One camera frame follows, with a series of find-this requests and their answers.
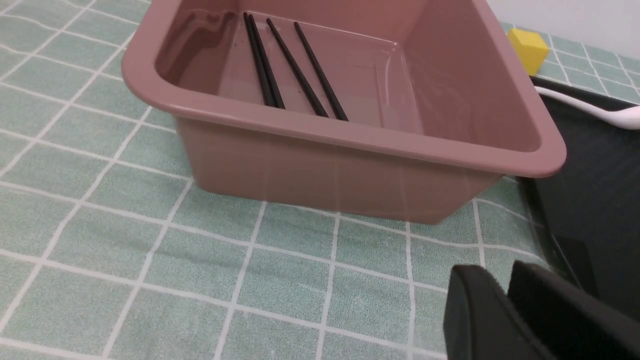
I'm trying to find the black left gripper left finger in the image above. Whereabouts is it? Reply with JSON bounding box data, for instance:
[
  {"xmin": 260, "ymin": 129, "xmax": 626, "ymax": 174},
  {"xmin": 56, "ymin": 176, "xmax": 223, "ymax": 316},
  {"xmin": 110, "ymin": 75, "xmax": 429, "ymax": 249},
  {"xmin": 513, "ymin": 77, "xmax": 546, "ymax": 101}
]
[{"xmin": 443, "ymin": 264, "xmax": 556, "ymax": 360}]

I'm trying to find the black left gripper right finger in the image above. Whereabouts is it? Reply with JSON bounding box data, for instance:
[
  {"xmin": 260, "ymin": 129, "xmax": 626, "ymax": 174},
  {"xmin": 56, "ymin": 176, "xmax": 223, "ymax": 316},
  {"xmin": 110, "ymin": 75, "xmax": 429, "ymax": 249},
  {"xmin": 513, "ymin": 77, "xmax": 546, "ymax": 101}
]
[{"xmin": 507, "ymin": 260, "xmax": 640, "ymax": 360}]

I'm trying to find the black plastic tray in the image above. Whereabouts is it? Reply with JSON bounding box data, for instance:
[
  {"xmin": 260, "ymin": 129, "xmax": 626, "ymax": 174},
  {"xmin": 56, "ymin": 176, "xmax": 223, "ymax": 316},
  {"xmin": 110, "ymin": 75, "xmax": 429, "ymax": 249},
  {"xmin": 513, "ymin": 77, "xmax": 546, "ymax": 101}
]
[{"xmin": 523, "ymin": 96, "xmax": 640, "ymax": 321}]

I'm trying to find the white spoon at tray top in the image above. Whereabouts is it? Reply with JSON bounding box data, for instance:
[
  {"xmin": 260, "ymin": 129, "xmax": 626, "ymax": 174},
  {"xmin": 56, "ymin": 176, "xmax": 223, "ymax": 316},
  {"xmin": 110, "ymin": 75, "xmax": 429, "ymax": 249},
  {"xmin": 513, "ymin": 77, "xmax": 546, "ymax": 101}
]
[{"xmin": 534, "ymin": 86, "xmax": 640, "ymax": 131}]

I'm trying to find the pink plastic bin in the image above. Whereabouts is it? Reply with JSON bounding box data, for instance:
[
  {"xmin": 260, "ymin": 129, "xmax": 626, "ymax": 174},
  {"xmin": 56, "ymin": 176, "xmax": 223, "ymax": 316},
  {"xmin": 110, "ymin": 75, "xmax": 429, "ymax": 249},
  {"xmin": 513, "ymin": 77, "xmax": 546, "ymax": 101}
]
[{"xmin": 122, "ymin": 0, "xmax": 567, "ymax": 224}]

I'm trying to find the black chopstick in bin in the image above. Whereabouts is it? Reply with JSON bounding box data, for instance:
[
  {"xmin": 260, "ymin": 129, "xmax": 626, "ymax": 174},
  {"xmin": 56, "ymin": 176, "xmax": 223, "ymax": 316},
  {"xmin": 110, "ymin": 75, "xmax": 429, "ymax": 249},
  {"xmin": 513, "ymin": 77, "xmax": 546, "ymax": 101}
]
[
  {"xmin": 243, "ymin": 12, "xmax": 275, "ymax": 107},
  {"xmin": 248, "ymin": 14, "xmax": 286, "ymax": 110},
  {"xmin": 294, "ymin": 22, "xmax": 349, "ymax": 122},
  {"xmin": 266, "ymin": 18, "xmax": 329, "ymax": 117}
]

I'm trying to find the yellow cube block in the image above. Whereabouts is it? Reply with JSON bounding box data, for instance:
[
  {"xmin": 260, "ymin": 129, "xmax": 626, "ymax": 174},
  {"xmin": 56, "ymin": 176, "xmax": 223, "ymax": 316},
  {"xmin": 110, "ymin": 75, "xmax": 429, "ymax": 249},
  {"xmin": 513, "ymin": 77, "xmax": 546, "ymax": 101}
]
[{"xmin": 506, "ymin": 28, "xmax": 550, "ymax": 76}]

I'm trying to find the green checkered tablecloth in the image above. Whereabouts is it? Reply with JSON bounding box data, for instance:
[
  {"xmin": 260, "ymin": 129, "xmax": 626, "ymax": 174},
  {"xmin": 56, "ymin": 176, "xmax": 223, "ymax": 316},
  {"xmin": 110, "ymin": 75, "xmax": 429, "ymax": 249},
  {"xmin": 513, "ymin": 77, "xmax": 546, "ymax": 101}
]
[{"xmin": 0, "ymin": 0, "xmax": 640, "ymax": 360}]

